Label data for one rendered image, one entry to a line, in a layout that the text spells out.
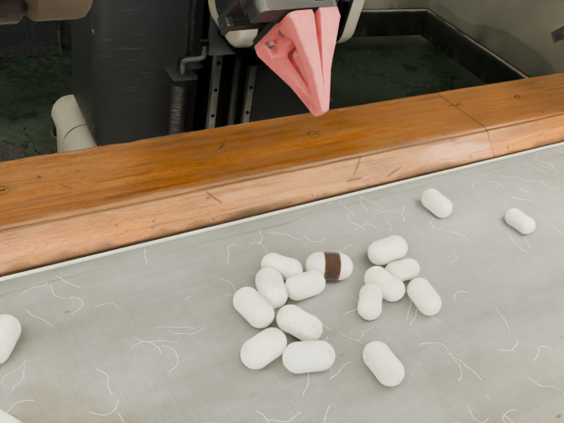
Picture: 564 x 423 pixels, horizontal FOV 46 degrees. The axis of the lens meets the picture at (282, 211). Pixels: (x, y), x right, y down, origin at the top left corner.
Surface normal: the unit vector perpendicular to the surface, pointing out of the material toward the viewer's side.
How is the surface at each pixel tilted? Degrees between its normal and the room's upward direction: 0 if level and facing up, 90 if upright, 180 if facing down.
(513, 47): 90
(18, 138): 0
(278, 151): 0
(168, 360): 0
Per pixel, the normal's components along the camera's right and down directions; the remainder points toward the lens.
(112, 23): 0.34, 0.61
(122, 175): 0.16, -0.79
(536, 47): -0.89, 0.14
